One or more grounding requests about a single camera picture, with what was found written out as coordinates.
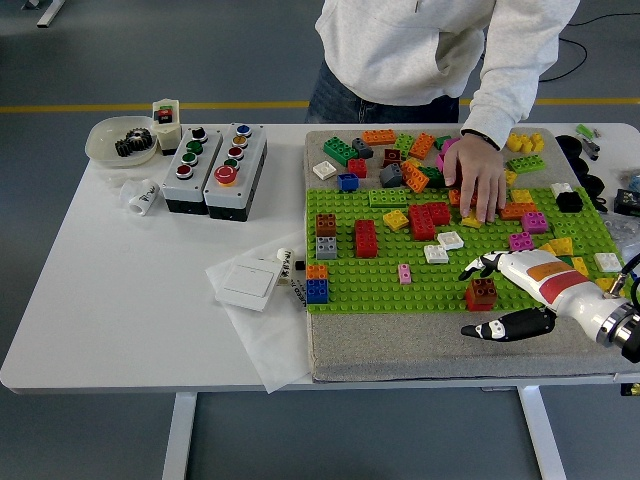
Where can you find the person's left hand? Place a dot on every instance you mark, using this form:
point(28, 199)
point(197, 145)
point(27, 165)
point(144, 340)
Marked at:
point(477, 170)

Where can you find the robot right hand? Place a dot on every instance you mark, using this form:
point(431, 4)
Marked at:
point(545, 280)

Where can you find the yellow square brick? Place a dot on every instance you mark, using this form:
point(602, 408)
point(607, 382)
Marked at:
point(522, 195)
point(470, 221)
point(511, 178)
point(396, 218)
point(604, 284)

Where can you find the brown square brick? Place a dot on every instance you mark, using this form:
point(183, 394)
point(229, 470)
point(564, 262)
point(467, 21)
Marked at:
point(325, 223)
point(482, 290)

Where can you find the red square brick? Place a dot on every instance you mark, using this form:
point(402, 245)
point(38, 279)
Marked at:
point(477, 306)
point(357, 168)
point(440, 212)

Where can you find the white square brick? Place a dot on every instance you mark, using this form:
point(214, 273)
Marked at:
point(560, 188)
point(325, 170)
point(451, 240)
point(436, 253)
point(607, 261)

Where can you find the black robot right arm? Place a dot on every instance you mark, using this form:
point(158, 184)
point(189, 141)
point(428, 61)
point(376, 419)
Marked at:
point(631, 335)

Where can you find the person's left forearm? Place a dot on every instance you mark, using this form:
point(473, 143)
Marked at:
point(510, 85)

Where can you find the green toy baseplate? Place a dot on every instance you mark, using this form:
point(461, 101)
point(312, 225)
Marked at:
point(375, 295)

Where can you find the orange long brick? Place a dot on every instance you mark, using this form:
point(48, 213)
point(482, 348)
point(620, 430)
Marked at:
point(520, 210)
point(422, 145)
point(379, 137)
point(455, 197)
point(415, 180)

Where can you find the pink hollow brick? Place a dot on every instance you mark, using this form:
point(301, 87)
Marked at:
point(448, 145)

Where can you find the narrow yellow brick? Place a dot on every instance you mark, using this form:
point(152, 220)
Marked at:
point(581, 266)

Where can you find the pink square brick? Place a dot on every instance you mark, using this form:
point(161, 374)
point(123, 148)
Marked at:
point(521, 241)
point(439, 162)
point(534, 222)

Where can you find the dark green long brick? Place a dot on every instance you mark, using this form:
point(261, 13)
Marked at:
point(340, 151)
point(434, 177)

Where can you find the small dark green brick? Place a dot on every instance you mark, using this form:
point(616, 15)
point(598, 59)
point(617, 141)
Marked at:
point(441, 142)

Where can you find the lime green long brick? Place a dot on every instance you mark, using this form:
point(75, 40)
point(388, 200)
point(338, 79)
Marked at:
point(527, 164)
point(387, 197)

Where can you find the red long brick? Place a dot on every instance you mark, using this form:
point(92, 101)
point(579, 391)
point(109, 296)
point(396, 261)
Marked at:
point(420, 222)
point(365, 237)

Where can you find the black square brick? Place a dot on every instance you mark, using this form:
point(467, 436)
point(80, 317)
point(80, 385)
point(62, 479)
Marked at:
point(568, 200)

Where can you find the dark maroon square brick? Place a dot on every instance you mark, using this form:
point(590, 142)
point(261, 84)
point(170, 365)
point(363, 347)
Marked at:
point(392, 156)

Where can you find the grey slope brick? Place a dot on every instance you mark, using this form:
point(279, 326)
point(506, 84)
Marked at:
point(391, 176)
point(362, 147)

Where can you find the clear plastic bag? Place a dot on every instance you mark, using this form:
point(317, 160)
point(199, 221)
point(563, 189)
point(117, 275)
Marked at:
point(620, 232)

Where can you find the small green plastic part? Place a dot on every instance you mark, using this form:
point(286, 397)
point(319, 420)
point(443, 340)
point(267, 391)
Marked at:
point(583, 130)

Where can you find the black box green label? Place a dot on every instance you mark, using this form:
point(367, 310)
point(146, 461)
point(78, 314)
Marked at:
point(627, 200)

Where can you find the small metal clip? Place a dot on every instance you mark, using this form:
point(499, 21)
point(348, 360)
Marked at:
point(591, 149)

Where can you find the narrow pink brick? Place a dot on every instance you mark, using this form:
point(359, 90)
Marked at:
point(405, 274)

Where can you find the blue square brick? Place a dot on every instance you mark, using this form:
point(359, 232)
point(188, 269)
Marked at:
point(316, 291)
point(347, 182)

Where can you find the light blue object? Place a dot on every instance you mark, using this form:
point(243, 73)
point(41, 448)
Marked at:
point(635, 182)

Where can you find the black yellow warning label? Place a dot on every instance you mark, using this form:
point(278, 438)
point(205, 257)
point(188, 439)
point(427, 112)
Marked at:
point(630, 390)

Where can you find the person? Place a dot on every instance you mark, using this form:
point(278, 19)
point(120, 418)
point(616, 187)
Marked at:
point(400, 50)

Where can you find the grey square brick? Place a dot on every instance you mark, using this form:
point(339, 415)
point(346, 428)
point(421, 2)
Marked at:
point(325, 246)

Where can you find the grey-brown mat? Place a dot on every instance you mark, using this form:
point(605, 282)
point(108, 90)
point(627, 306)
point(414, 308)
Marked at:
point(380, 350)

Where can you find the orange square brick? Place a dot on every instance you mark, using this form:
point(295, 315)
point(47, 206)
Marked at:
point(316, 272)

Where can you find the small black cap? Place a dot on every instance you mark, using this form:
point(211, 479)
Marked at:
point(300, 264)

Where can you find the white labelled tube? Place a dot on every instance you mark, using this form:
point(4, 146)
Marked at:
point(286, 261)

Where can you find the white printed tube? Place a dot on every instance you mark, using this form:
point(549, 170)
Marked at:
point(298, 296)

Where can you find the emergency stop control box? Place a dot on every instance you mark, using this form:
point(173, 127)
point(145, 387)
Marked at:
point(252, 165)

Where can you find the white tissue paper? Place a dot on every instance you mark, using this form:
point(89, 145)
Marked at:
point(272, 345)

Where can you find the four-button control box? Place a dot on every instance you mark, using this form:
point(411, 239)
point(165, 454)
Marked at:
point(184, 194)

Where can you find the white pipe fitting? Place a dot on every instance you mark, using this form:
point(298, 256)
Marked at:
point(145, 197)

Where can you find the black metal gear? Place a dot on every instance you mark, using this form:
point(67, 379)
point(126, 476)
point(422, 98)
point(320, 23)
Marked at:
point(124, 148)
point(143, 139)

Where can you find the white plastic bowl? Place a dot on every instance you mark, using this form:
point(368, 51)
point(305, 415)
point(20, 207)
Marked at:
point(102, 142)

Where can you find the distant white table leg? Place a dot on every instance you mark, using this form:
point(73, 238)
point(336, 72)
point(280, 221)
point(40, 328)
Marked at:
point(46, 15)

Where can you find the white wall switch plate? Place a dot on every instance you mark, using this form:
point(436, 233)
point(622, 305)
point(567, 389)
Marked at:
point(247, 285)

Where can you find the small cream switch box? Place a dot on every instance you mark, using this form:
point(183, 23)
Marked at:
point(169, 136)

